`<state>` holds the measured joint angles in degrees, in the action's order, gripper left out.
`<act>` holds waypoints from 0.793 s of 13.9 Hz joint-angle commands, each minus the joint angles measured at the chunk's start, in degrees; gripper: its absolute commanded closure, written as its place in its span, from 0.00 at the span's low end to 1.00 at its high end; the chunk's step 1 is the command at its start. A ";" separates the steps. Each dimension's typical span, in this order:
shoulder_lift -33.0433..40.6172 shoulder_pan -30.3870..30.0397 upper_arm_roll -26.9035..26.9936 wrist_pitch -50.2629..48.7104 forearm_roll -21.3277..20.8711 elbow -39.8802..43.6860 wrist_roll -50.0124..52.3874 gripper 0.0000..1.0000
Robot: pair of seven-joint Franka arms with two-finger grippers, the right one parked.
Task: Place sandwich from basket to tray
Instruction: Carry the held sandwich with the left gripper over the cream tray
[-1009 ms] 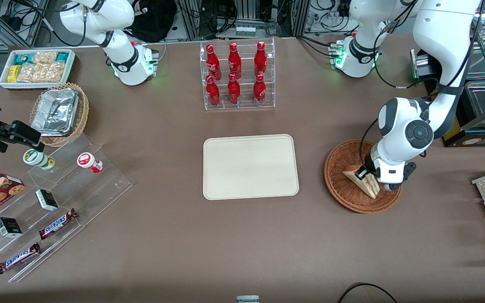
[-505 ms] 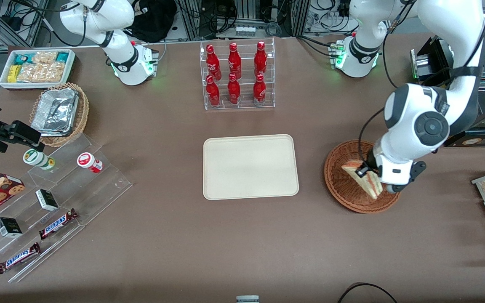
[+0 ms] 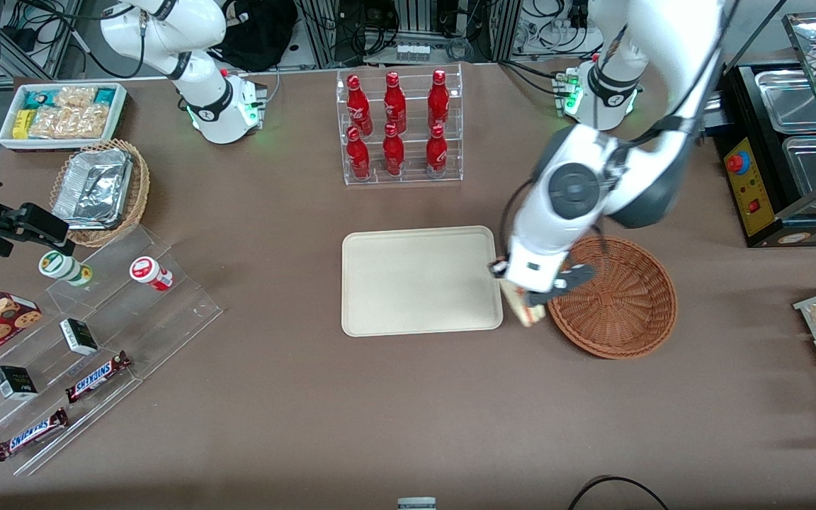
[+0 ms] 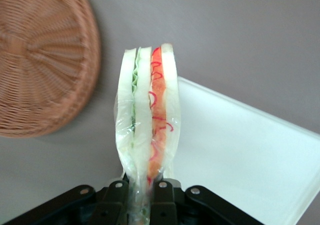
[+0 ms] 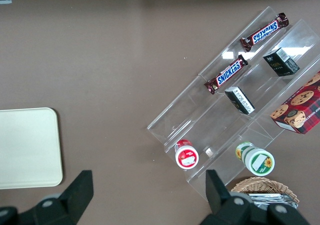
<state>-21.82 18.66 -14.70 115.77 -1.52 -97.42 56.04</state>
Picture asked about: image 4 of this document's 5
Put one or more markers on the triangle sandwich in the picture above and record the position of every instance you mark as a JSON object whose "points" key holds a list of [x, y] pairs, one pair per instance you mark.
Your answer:
{"points": [[147, 105]]}

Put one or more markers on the beige plastic serving tray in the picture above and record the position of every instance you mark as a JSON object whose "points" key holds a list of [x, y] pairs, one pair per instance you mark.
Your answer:
{"points": [[237, 147]]}

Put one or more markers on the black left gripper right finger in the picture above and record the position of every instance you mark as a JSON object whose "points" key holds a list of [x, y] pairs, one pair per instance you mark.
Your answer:
{"points": [[165, 205]]}

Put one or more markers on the round brown wicker basket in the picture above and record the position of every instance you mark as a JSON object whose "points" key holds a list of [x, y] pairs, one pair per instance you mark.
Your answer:
{"points": [[45, 65]]}

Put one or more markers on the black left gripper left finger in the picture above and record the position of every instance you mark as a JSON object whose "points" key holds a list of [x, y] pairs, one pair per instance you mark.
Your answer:
{"points": [[110, 205]]}

